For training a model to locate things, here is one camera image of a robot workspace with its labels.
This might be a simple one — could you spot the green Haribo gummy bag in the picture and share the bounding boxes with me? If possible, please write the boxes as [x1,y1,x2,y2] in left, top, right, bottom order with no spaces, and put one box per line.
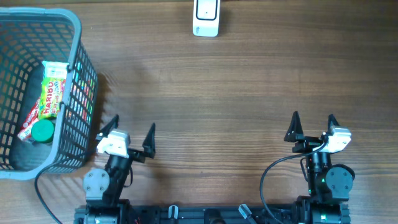
[38,77,66,119]

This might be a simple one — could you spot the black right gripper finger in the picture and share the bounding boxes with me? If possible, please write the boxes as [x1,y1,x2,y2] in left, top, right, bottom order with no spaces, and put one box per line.
[327,114,339,133]
[284,111,304,142]

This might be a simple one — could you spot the green lid jar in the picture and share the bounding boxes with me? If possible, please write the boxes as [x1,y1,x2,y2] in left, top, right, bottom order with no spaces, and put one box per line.
[31,119,55,144]

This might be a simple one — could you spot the mint Zappy wipes pack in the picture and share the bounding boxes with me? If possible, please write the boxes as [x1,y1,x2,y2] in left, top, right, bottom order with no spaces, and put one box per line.
[42,61,68,80]

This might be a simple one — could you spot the white barcode scanner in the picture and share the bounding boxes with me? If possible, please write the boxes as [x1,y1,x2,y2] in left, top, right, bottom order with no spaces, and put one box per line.
[192,0,221,37]

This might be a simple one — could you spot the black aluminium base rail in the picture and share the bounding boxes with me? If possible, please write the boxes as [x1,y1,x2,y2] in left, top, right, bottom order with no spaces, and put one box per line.
[73,203,351,224]

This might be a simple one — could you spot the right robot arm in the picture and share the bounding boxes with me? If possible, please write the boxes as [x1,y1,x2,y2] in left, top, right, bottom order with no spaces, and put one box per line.
[284,111,355,224]

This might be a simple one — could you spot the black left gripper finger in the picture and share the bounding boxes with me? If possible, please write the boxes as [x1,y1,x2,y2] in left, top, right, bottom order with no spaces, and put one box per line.
[98,114,119,138]
[142,123,155,159]

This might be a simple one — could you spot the red Nescafe coffee stick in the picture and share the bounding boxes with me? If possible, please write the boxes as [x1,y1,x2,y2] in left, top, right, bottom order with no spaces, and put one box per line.
[22,98,40,128]

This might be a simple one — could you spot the small red white box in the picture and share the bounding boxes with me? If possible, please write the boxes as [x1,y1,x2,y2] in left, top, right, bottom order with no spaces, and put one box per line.
[17,118,39,142]

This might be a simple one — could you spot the grey plastic mesh basket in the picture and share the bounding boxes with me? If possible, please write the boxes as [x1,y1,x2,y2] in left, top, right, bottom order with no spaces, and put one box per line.
[1,7,98,180]

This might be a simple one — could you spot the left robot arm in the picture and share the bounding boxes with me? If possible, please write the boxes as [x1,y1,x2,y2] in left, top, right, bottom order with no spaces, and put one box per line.
[74,115,155,224]

